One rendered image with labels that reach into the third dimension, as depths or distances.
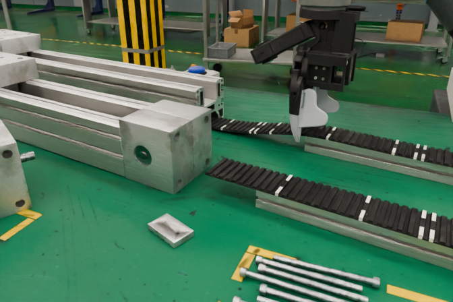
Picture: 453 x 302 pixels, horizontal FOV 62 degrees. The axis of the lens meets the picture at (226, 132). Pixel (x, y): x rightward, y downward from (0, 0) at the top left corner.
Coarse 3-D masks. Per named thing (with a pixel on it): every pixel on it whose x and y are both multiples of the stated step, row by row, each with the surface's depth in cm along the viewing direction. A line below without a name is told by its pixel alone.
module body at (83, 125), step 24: (0, 96) 66; (24, 96) 65; (48, 96) 71; (72, 96) 67; (96, 96) 64; (120, 96) 64; (24, 120) 64; (48, 120) 61; (72, 120) 58; (96, 120) 55; (48, 144) 63; (72, 144) 60; (96, 144) 57; (120, 144) 54; (120, 168) 56
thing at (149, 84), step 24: (48, 72) 89; (72, 72) 83; (96, 72) 80; (120, 72) 86; (144, 72) 82; (168, 72) 79; (144, 96) 75; (168, 96) 72; (192, 96) 69; (216, 96) 75
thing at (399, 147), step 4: (396, 140) 60; (396, 144) 59; (400, 144) 59; (404, 144) 59; (392, 148) 58; (396, 148) 58; (400, 148) 57; (404, 148) 58; (392, 152) 56; (396, 152) 57; (400, 152) 56; (404, 152) 57
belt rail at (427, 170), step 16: (320, 144) 62; (336, 144) 61; (352, 160) 61; (368, 160) 59; (384, 160) 59; (400, 160) 57; (416, 160) 56; (416, 176) 56; (432, 176) 55; (448, 176) 55
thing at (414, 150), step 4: (408, 144) 59; (412, 144) 59; (408, 148) 57; (412, 148) 58; (416, 148) 57; (420, 148) 58; (408, 152) 56; (412, 152) 57; (416, 152) 56; (404, 156) 56; (408, 156) 55; (412, 156) 56; (416, 156) 55
